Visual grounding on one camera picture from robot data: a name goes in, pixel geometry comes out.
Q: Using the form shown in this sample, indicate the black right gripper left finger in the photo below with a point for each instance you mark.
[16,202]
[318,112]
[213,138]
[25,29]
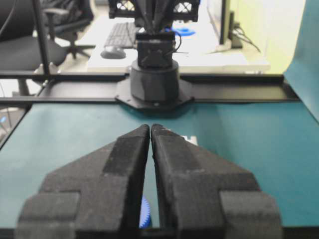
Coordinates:
[97,196]

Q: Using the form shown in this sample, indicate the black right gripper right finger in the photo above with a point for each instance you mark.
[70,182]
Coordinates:
[204,196]

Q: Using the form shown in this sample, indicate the small blue gear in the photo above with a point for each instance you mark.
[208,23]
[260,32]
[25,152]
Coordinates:
[145,214]

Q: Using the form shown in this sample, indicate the grey computer mouse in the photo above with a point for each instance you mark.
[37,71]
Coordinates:
[113,53]

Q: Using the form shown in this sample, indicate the black computer keyboard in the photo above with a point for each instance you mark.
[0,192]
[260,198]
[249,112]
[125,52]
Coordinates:
[122,35]

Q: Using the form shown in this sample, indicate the black office chair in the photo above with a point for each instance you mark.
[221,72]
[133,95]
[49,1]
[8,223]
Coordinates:
[63,19]

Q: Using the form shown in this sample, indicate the black aluminium frame rail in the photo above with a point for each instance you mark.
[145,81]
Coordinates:
[98,88]

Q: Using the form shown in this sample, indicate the black vertical frame post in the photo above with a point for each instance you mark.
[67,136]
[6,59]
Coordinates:
[41,35]

